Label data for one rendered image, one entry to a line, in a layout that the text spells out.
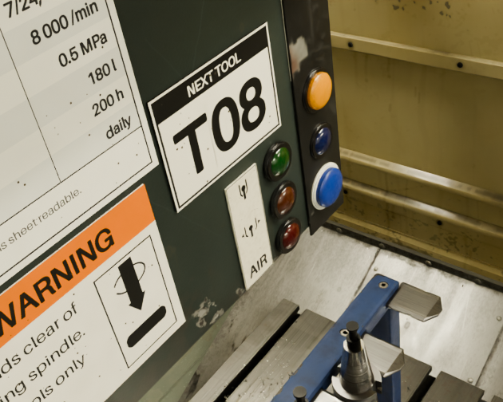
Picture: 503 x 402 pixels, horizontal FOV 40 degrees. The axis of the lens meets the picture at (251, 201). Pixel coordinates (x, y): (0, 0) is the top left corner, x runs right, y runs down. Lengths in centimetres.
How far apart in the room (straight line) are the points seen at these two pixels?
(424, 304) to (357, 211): 64
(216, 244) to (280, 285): 125
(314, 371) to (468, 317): 66
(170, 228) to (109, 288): 5
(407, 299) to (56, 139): 77
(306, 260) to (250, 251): 122
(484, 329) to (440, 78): 54
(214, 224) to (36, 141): 14
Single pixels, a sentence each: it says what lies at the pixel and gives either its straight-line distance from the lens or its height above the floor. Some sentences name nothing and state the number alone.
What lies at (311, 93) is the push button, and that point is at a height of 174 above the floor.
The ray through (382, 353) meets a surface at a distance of 95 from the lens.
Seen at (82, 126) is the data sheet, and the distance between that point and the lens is 32.
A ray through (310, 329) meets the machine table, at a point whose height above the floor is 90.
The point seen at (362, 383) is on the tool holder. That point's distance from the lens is 89.
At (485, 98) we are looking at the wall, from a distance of 129.
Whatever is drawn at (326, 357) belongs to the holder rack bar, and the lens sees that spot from 93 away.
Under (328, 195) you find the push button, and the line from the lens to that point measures 50.
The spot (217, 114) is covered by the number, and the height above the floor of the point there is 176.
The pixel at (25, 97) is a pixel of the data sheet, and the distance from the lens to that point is 30.
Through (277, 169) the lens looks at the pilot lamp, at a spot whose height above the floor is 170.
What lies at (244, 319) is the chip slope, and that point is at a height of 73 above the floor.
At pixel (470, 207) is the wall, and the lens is 144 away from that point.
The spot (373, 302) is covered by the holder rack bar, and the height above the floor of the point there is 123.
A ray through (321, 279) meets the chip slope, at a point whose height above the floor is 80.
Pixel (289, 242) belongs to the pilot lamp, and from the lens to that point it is 48.
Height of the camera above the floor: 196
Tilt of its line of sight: 38 degrees down
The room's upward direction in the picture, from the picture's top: 10 degrees counter-clockwise
